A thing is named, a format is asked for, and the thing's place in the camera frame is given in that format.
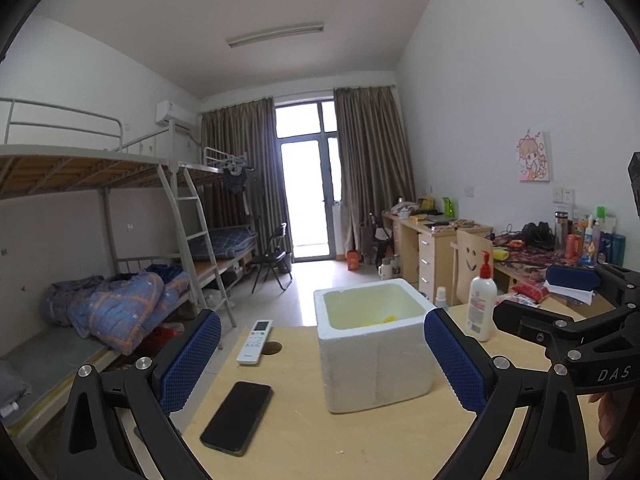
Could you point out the white metal bunk bed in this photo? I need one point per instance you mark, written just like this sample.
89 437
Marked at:
75 160
205 167

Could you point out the white lotion pump bottle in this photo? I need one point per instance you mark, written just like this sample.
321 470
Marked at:
481 305

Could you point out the white wall outlets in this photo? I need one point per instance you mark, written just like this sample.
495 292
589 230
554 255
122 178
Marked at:
563 196

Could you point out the white air conditioner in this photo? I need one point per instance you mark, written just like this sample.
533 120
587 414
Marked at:
172 116

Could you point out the glass balcony door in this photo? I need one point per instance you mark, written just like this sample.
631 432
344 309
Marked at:
310 185

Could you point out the green packet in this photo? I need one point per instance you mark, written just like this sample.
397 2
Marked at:
449 206

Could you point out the white remote control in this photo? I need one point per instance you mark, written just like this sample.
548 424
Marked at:
255 342

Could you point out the desk with patterned cloth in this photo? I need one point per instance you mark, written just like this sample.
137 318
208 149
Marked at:
520 265

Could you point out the red bag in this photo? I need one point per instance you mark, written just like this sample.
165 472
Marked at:
162 334

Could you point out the blue spray bottle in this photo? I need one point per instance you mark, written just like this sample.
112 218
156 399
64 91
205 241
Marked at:
440 297

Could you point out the folded dark blue quilt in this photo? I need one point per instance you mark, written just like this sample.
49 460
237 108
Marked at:
225 240

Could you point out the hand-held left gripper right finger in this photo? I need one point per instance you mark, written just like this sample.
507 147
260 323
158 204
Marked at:
455 360

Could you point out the ceiling tube light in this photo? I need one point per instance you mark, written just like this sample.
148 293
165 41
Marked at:
275 35

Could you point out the large red snack packet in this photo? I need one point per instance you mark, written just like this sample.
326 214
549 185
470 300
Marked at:
530 290

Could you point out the wooden chair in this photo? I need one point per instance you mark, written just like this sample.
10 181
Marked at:
470 255

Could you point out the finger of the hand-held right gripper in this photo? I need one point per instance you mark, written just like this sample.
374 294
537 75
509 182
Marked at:
570 278
525 317

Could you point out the person's right hand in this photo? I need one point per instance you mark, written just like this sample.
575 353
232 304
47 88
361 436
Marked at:
610 420

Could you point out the orange bag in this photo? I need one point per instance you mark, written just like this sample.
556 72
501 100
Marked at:
353 260

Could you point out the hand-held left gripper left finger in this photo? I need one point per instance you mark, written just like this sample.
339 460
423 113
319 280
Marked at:
192 360

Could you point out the white bed ladder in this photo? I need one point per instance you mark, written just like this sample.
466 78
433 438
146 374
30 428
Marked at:
197 235

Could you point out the blue checked quilt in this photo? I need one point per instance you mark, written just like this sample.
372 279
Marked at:
120 300

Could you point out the brown curtain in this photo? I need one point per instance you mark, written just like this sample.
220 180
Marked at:
372 160
240 160

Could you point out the printed paper sheets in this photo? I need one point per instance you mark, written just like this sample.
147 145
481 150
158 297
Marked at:
555 294

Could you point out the black folding chair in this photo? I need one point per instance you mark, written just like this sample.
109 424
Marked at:
275 255

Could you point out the yellow packet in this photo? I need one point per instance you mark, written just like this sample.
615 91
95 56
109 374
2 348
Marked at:
501 254

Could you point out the black smartphone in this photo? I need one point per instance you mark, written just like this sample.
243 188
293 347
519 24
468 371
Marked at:
237 417

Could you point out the black headphones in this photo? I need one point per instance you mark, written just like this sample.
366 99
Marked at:
537 234

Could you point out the wooden desk with drawers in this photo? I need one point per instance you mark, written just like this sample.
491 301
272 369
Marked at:
440 255

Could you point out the row of toiletry bottles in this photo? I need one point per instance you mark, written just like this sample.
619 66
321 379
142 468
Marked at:
590 245

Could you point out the dark hanging clothes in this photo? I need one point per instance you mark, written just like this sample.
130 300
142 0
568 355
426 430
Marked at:
235 177

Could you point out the white foam box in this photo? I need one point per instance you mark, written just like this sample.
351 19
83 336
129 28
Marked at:
360 360

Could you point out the pink cartoon wall poster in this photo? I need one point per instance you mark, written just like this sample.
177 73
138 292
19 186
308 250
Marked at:
533 156

